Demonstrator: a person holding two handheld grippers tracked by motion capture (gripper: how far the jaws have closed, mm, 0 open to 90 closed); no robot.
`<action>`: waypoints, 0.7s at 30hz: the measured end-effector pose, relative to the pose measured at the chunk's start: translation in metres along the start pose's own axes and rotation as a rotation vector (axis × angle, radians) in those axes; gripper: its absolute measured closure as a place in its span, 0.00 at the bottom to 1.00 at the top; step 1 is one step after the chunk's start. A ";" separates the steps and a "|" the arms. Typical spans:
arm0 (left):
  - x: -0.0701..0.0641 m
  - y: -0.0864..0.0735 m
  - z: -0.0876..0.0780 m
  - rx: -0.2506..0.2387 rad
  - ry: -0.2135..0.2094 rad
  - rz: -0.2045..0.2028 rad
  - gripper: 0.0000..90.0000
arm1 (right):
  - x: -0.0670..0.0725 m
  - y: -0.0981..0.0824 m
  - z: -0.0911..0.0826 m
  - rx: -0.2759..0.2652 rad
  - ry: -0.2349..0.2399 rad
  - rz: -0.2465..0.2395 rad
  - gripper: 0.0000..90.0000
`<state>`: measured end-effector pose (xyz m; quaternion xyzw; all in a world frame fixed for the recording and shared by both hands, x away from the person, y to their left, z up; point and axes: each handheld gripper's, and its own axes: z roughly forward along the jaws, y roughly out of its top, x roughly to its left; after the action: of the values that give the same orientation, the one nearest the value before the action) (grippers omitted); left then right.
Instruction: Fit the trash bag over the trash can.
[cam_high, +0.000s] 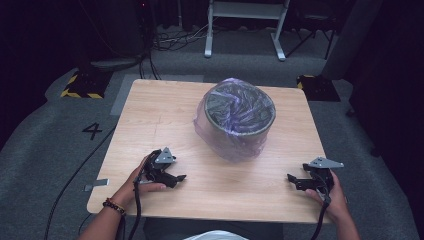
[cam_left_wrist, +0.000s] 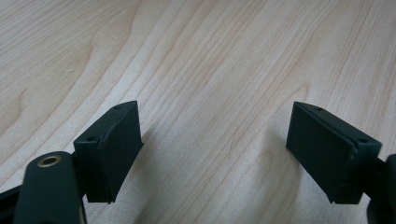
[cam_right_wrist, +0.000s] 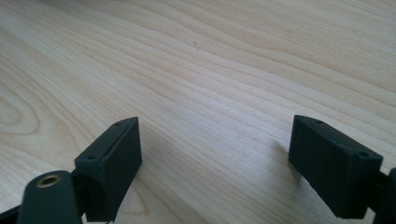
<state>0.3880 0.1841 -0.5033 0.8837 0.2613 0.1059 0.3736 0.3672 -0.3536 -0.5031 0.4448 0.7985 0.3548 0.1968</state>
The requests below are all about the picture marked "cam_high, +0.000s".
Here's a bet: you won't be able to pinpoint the grey metal table bracket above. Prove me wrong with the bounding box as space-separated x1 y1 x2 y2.
83 178 110 193

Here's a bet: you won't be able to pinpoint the person's right hand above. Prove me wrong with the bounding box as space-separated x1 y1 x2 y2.
304 169 350 224

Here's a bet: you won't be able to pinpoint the grey pillar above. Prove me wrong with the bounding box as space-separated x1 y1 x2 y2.
321 0 385 81

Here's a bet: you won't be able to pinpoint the left hand-held gripper cable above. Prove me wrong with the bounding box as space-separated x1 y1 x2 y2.
127 179 144 240

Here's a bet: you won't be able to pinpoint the black floor cable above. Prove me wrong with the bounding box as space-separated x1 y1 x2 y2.
43 124 118 240

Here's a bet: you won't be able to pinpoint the tangle of floor cables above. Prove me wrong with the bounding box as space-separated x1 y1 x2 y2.
151 23 221 53

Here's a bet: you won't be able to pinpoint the right hand-held gripper cable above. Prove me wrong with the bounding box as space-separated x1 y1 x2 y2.
309 195 333 240

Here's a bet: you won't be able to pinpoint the green trash bin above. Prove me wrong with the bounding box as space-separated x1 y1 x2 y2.
199 79 277 162

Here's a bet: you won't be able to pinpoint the dark bead bracelet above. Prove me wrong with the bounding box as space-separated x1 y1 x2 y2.
101 197 127 217

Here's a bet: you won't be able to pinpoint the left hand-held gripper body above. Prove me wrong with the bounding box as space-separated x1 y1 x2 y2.
141 146 178 188

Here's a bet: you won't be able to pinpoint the black yellow striped base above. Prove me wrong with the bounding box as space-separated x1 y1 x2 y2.
296 74 342 103
60 68 113 100

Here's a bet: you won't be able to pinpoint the person's left hand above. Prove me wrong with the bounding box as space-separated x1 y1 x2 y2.
110 154 168 212

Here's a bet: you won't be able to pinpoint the black chair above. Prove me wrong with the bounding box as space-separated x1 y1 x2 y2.
285 8 338 61

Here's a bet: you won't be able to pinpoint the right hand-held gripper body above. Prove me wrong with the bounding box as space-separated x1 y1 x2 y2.
301 156 345 202

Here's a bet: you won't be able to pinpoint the white desk frame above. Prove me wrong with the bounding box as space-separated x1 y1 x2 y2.
203 0 291 62

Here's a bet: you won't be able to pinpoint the person's dark pants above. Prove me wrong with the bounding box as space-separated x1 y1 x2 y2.
143 217 285 240

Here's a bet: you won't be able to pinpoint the purple plastic garbage bag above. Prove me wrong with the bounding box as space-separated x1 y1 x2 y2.
192 77 278 164

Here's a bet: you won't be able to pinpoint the hand-held gripper cable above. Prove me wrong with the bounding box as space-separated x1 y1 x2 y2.
127 179 144 240
309 195 333 240

